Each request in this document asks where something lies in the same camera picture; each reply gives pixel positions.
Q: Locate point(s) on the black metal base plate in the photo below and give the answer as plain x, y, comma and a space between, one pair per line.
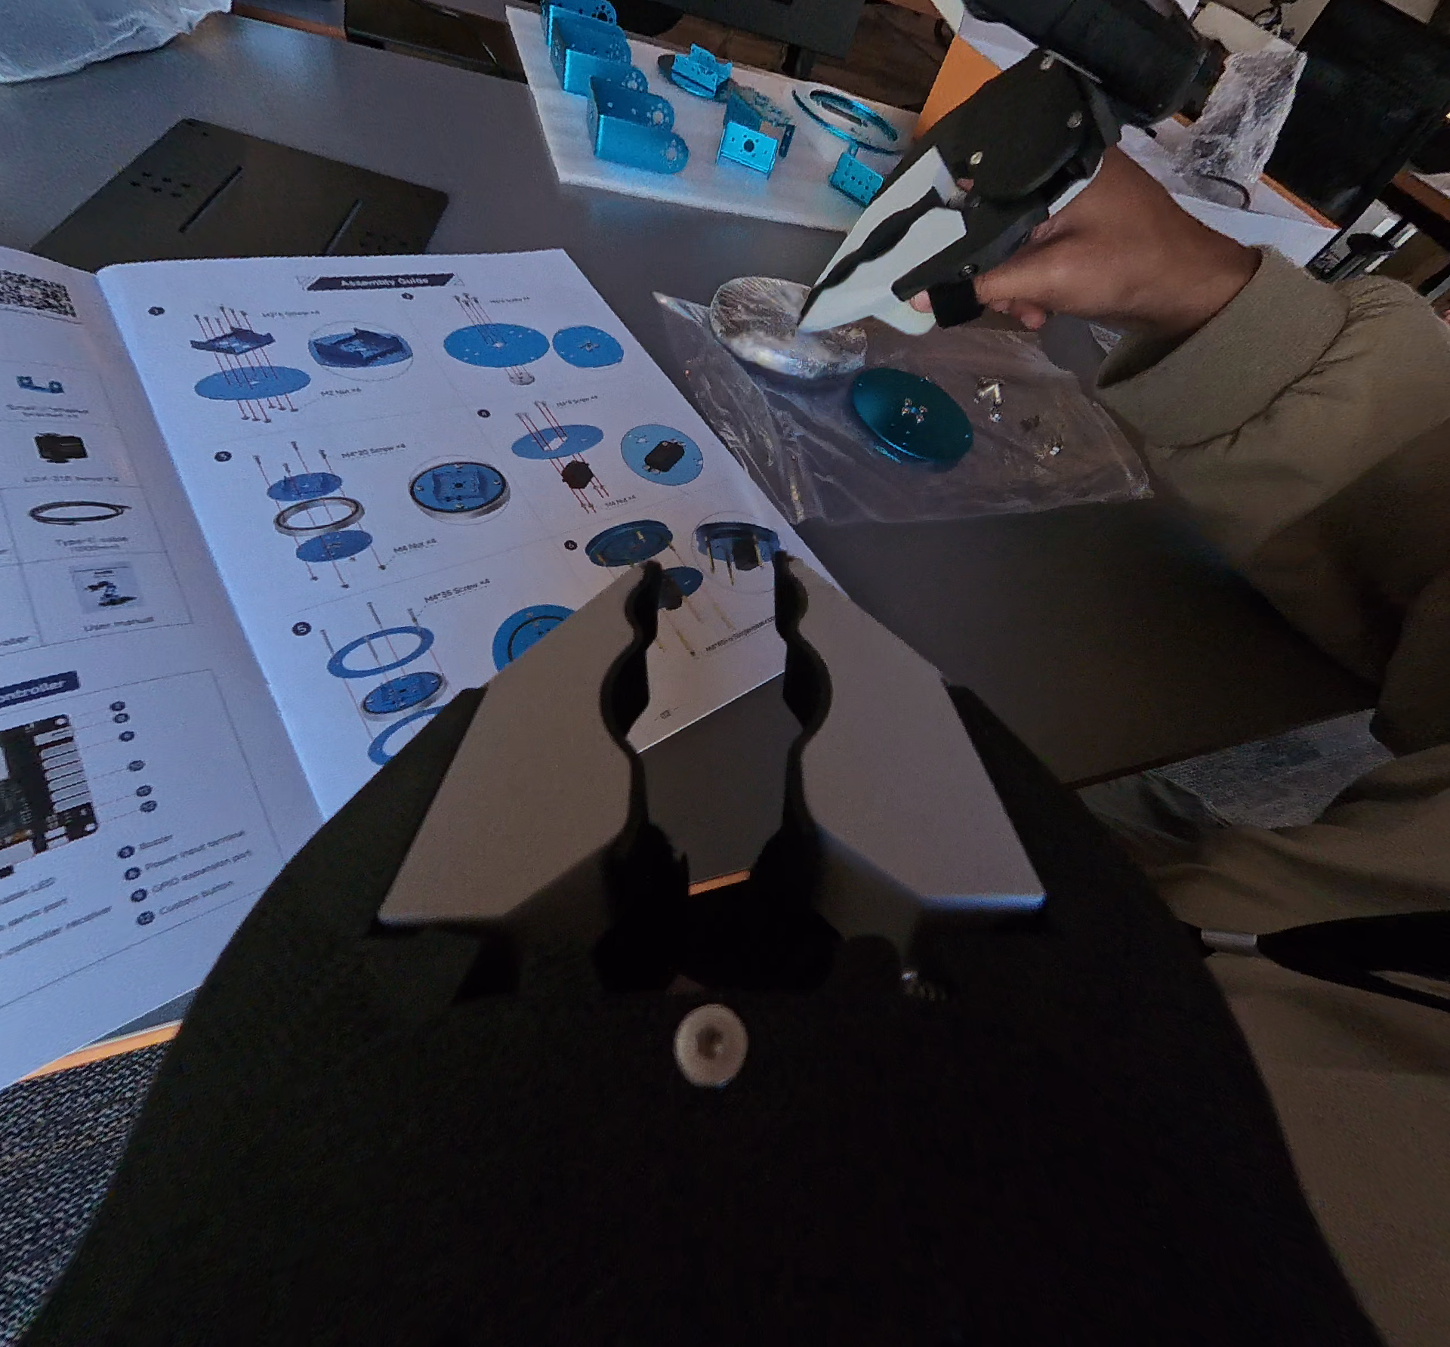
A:
169, 192

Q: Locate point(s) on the bubble wrap packing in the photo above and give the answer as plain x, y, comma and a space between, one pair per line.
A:
1246, 112

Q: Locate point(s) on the small blue U bracket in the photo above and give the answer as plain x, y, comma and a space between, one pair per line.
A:
855, 178

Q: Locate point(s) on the person's right hand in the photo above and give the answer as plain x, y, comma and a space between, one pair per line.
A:
1132, 249

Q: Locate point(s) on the assembly manual booklet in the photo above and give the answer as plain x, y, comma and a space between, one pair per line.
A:
169, 531

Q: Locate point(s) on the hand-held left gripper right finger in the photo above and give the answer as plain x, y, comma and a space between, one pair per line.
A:
918, 803

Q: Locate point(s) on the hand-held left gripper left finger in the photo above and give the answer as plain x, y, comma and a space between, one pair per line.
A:
521, 803

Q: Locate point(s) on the black chair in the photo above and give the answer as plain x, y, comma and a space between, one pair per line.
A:
1382, 89

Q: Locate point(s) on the person's right forearm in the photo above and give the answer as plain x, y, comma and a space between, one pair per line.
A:
1303, 441

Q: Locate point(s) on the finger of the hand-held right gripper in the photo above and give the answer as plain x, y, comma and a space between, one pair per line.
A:
929, 237
889, 198

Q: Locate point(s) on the large clear plastic bag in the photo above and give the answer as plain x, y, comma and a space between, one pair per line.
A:
793, 441

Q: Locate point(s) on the orange cardboard box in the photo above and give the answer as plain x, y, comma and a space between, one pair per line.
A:
963, 89

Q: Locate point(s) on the white foam sheet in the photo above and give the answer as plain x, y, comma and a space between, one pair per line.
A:
771, 209

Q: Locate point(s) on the group of blue metal brackets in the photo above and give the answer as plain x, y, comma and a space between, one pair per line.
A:
624, 123

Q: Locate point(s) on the loose screws and nuts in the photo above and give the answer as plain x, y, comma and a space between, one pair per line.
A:
991, 392

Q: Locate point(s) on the blue round metal disc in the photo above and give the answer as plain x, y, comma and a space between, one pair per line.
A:
895, 429

